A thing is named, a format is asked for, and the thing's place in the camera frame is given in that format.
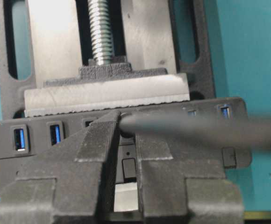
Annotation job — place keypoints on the black bench vise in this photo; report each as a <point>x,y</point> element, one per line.
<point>35,205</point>

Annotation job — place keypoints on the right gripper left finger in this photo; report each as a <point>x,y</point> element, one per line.
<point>71,183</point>

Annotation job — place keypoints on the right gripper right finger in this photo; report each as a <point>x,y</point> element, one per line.
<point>180,183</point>

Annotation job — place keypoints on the silver vise screw handle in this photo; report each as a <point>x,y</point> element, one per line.
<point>100,31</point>

